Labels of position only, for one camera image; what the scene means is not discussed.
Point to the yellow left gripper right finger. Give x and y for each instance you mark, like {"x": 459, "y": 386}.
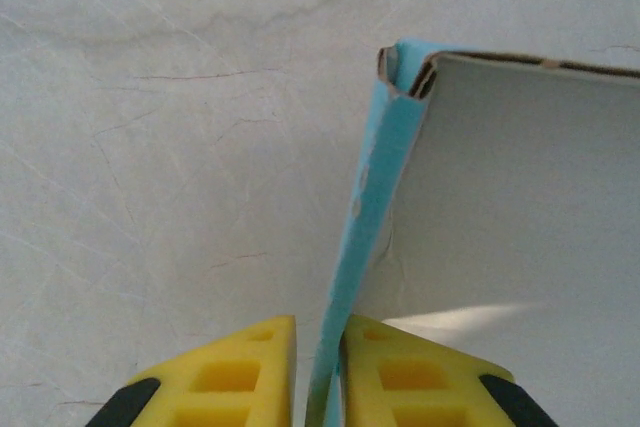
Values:
{"x": 415, "y": 382}

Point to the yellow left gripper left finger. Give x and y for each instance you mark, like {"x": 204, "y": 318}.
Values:
{"x": 225, "y": 382}

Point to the blue paper box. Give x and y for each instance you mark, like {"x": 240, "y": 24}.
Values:
{"x": 500, "y": 187}

